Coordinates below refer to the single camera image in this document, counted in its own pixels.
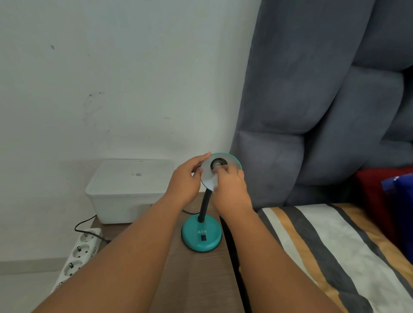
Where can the person's right hand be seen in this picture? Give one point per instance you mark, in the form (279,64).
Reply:
(230,196)

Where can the person's left hand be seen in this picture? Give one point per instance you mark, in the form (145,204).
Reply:
(182,183)

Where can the person's left thumb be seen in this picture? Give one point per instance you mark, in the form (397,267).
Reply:
(200,159)

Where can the person's right fingers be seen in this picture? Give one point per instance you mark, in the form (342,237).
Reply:
(229,172)

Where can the teal desk lamp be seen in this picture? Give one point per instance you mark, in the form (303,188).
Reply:
(201,237)

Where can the person's left forearm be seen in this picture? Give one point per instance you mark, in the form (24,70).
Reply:
(119,258)

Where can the person's right forearm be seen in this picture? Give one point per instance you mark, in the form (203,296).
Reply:
(267,264)

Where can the white plastic storage box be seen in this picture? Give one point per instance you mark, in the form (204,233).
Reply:
(125,190)

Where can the wooden nightstand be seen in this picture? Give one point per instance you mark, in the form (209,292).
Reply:
(196,280)

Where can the grey upholstered headboard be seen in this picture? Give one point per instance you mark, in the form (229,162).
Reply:
(316,96)

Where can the striped bed sheet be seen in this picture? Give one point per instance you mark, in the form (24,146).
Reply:
(338,251)

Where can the red pillow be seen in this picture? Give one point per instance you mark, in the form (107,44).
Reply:
(371,193)

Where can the white power strip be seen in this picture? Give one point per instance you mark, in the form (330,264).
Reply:
(76,258)

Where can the blue pillow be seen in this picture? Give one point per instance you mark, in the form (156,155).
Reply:
(405,212)

